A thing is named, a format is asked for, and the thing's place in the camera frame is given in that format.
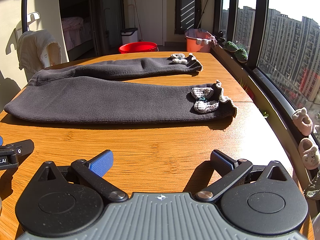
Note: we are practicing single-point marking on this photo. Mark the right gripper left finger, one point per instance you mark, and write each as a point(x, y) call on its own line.
point(91, 173)

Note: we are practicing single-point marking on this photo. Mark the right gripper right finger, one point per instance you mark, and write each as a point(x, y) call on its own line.
point(232, 172)

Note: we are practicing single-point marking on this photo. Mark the dark grey knit pants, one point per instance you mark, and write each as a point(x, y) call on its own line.
point(104, 93)

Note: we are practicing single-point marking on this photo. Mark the pink baby shoe lower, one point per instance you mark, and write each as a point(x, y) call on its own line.
point(309, 153)

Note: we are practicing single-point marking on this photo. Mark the pink baby shoe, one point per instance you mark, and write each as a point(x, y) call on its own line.
point(309, 153)
point(302, 121)

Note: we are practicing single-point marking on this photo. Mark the red flower pot with grass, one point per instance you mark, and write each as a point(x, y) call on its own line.
point(245, 84)

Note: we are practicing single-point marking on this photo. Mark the pink baby shoe upper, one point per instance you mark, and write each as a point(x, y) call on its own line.
point(302, 121)

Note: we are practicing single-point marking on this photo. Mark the cream cloth on mop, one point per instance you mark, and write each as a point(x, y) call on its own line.
point(37, 50)

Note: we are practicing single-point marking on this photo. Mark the green moss plant right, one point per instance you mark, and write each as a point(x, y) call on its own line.
point(241, 55)

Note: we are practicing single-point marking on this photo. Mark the green moss plant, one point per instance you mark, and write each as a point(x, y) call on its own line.
point(230, 47)
point(241, 55)

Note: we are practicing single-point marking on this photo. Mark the green moss plant left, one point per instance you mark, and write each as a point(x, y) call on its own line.
point(230, 47)

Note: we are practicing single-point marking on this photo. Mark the pink bed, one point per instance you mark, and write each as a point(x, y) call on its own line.
point(75, 31)

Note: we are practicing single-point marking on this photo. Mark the red plastic basin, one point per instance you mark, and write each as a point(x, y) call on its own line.
point(138, 47)

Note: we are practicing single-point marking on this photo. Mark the orange plastic bucket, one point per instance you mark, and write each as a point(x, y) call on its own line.
point(199, 40)

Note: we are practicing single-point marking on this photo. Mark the white trash bin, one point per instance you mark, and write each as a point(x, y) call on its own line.
point(129, 35)

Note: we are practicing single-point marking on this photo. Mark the black and white mop handle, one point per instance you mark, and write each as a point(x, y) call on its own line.
point(24, 16)

